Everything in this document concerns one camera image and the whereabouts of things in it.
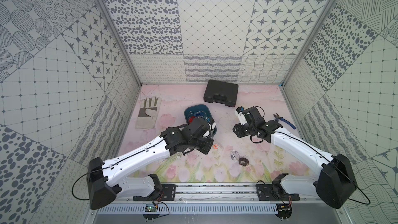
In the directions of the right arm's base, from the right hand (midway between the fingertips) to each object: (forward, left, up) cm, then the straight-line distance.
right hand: (237, 130), depth 84 cm
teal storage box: (+18, +23, -7) cm, 30 cm away
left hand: (-14, +12, +9) cm, 21 cm away
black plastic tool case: (+36, +6, -8) cm, 37 cm away
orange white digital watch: (-5, +12, -10) cm, 16 cm away
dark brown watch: (-15, -2, -7) cm, 16 cm away
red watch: (+13, +28, -10) cm, 32 cm away
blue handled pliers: (+15, -30, -11) cm, 35 cm away
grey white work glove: (+18, +58, -9) cm, 61 cm away
